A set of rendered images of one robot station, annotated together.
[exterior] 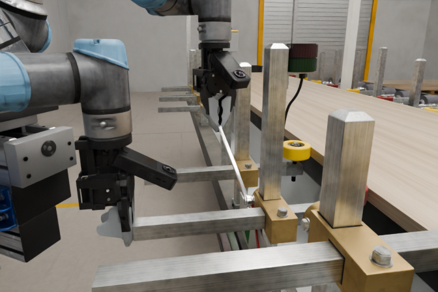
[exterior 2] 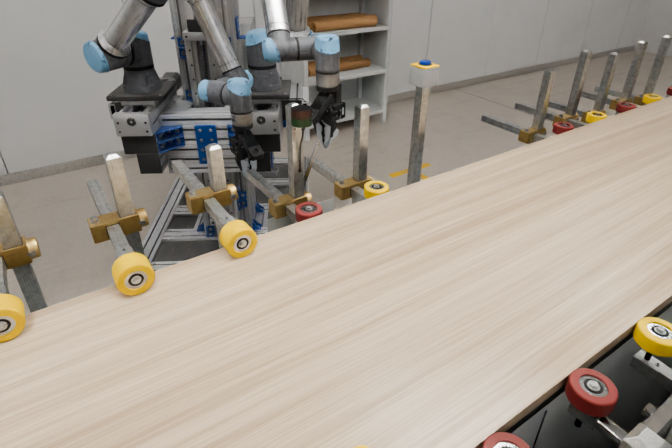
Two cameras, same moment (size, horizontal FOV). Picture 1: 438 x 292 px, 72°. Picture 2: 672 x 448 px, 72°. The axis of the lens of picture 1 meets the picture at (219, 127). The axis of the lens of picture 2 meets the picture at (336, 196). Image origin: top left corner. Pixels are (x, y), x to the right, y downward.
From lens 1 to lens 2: 1.41 m
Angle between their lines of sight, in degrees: 61
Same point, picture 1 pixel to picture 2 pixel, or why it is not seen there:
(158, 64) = not seen: outside the picture
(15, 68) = (205, 88)
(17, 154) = not seen: hidden behind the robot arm
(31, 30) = not seen: hidden behind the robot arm
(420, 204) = (297, 233)
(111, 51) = (232, 87)
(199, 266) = (184, 171)
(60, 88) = (216, 98)
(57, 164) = (265, 130)
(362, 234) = (207, 192)
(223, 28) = (320, 78)
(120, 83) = (236, 102)
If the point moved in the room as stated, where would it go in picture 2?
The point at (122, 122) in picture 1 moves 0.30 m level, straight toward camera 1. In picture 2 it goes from (237, 119) to (151, 142)
